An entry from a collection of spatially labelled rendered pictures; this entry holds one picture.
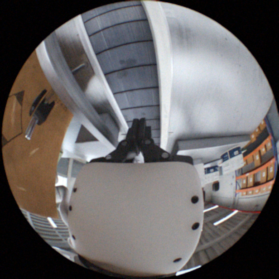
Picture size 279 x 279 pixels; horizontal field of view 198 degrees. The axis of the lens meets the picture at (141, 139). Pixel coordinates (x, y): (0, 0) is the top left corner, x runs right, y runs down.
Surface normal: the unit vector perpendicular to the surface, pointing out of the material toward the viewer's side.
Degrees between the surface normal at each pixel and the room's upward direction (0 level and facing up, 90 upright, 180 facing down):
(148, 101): 0
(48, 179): 90
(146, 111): 0
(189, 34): 0
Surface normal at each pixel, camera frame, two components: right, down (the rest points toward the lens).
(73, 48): -0.01, 0.88
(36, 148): 0.96, -0.12
